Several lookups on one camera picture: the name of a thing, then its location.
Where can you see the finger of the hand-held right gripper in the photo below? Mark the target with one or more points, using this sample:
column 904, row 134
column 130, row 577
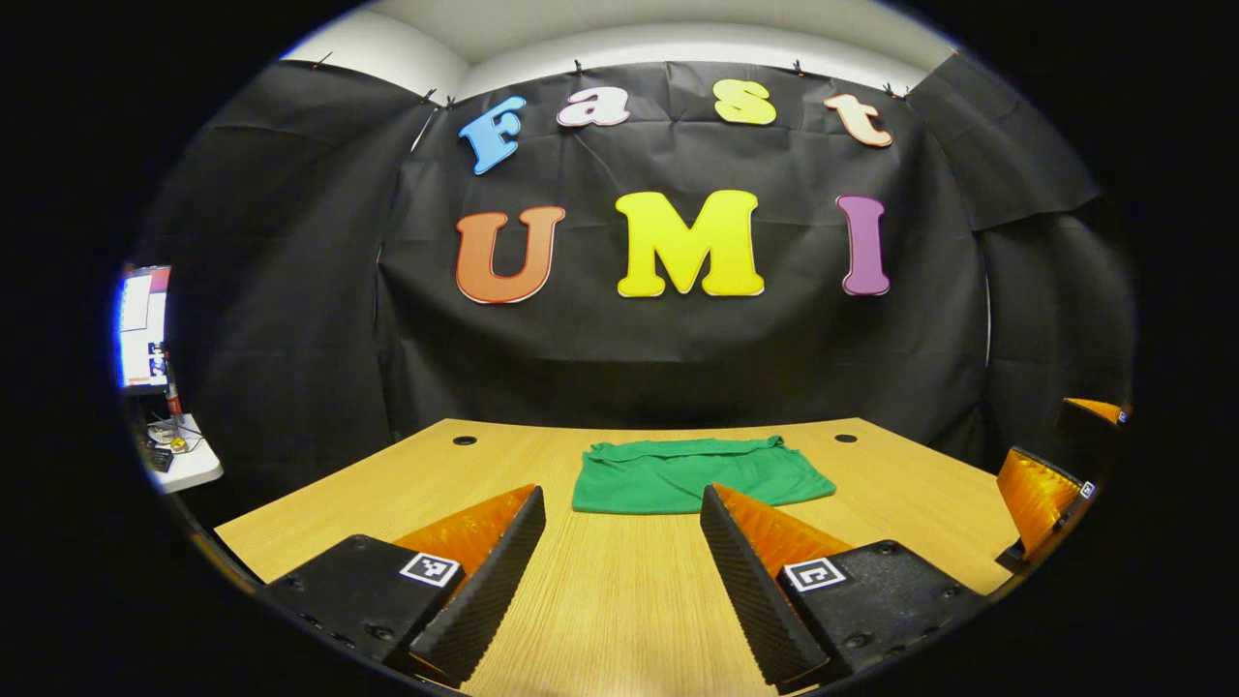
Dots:
column 1041, row 499
column 1094, row 416

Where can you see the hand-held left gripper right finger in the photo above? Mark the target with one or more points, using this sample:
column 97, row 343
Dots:
column 750, row 590

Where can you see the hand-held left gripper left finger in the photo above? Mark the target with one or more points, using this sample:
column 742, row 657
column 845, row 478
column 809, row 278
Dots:
column 494, row 590

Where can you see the green T-shirt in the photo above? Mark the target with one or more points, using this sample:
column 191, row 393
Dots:
column 697, row 474

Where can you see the black backdrop cloth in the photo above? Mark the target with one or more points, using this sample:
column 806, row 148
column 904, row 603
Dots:
column 678, row 358

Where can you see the white side desk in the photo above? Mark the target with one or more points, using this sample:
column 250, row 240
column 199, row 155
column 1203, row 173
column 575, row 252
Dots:
column 194, row 469

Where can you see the black keyboard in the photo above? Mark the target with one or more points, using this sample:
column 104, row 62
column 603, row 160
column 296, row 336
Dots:
column 160, row 458

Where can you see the white round object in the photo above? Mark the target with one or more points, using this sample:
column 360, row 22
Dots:
column 161, row 433

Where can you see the red label drink bottle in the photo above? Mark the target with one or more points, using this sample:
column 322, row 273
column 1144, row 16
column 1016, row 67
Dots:
column 172, row 392

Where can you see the computer monitor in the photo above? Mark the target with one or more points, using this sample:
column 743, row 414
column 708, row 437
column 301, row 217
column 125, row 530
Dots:
column 143, row 324

